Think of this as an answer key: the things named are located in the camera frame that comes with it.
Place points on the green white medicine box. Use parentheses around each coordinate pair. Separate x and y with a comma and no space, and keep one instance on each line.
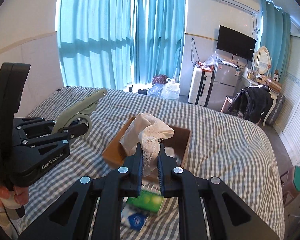
(149,199)

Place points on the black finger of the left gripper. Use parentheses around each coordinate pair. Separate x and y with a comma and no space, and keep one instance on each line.
(30,128)
(45,143)

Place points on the grey checked chair cushion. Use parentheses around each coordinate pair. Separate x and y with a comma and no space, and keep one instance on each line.
(274,113)

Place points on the black jacket on chair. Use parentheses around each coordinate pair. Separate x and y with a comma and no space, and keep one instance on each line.
(252,102)

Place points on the person's left hand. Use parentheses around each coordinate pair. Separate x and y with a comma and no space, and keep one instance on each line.
(21,194)

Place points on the clear plastic bottle red label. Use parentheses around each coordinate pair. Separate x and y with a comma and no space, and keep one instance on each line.
(171,153)

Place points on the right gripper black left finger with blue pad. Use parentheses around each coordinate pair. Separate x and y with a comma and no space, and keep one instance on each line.
(90,208)

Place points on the dark red patterned bag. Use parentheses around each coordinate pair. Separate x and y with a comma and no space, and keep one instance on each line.
(160,79)

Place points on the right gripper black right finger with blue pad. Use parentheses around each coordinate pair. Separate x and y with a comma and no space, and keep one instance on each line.
(208,208)

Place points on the brown cardboard box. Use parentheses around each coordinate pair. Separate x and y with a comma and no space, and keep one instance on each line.
(114,154)

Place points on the clear plastic bag on floor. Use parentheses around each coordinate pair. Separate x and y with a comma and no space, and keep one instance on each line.
(170,90)

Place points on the grey checked bed cover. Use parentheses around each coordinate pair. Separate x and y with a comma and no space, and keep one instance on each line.
(233,149)

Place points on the light blue tissue pack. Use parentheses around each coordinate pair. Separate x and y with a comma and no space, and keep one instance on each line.
(133,217)

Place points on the silver small refrigerator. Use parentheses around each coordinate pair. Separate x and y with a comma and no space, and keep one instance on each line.
(225,78)

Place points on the teal window curtain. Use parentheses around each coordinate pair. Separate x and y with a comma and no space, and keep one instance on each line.
(116,43)

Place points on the cream lace cloth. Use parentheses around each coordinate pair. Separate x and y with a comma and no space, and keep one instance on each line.
(149,132)

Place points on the black wall television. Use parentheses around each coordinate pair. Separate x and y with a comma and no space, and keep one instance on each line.
(235,43)

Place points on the teal side curtain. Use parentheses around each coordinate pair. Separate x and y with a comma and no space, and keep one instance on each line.
(276,37)

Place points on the oval white vanity mirror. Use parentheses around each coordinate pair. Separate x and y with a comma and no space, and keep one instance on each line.
(261,61)

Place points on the white louvered wardrobe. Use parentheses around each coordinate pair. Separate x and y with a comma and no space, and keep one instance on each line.
(287,124)

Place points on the green topped pink stool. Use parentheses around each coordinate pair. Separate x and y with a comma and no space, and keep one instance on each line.
(290,182)

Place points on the white suitcase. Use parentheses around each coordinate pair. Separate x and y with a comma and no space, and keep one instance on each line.
(200,84)

